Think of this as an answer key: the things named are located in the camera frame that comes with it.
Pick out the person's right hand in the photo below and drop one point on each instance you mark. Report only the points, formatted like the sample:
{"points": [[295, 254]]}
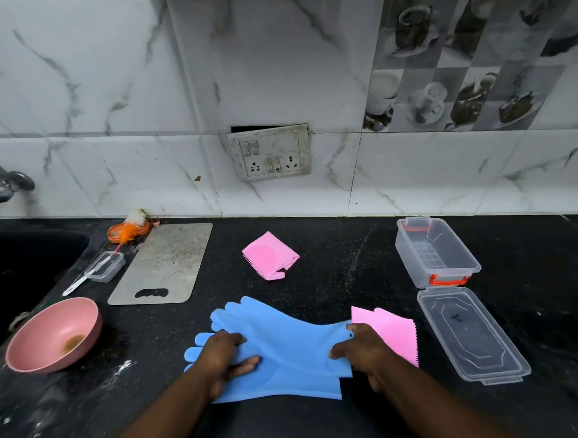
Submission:
{"points": [[365, 352]]}

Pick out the person's left hand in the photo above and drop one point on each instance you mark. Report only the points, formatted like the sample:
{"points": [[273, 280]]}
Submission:
{"points": [[216, 356]]}

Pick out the person's left thumb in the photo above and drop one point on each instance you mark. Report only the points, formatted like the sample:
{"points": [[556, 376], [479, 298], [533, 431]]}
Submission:
{"points": [[246, 363]]}

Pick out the person's right thumb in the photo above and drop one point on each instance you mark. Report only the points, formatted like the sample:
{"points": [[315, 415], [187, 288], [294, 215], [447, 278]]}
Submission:
{"points": [[342, 349]]}

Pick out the blue silicone glove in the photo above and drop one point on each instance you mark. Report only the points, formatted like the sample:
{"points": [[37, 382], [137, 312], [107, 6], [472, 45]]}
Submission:
{"points": [[289, 347]]}

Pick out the person's left forearm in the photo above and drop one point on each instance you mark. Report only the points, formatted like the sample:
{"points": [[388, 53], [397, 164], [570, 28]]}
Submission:
{"points": [[171, 406]]}

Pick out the person's right forearm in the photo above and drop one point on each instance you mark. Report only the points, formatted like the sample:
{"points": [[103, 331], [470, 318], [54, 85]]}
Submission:
{"points": [[424, 401]]}

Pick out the pink flat silicone glove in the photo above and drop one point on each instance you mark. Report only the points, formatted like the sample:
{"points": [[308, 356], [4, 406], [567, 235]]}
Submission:
{"points": [[397, 331]]}

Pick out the pink folded silicone glove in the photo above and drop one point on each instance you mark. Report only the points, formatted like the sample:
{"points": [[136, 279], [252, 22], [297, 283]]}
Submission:
{"points": [[269, 255]]}

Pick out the metal cutting board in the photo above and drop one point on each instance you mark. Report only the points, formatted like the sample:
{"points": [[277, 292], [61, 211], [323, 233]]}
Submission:
{"points": [[162, 264]]}

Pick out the clear plastic container lid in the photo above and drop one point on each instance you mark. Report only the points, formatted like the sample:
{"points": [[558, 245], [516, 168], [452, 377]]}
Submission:
{"points": [[472, 334]]}

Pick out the clear container with orange latches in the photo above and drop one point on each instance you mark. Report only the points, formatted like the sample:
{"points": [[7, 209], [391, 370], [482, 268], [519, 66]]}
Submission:
{"points": [[435, 252]]}

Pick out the small clear plastic box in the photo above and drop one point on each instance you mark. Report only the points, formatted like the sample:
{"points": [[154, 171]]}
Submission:
{"points": [[106, 267]]}

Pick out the white plastic knife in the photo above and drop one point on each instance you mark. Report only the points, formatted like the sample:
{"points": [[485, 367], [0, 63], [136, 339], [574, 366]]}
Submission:
{"points": [[79, 282]]}

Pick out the pink bowl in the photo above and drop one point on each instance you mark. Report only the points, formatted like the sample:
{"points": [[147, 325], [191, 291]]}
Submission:
{"points": [[49, 336]]}

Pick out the black kitchen sink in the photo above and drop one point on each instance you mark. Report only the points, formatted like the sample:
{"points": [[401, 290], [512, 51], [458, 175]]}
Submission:
{"points": [[31, 266]]}

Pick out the metal water tap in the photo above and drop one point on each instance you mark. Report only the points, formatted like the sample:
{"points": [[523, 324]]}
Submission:
{"points": [[13, 182]]}

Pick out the white wall socket panel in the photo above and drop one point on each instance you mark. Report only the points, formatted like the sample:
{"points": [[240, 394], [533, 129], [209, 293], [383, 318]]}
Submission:
{"points": [[269, 152]]}

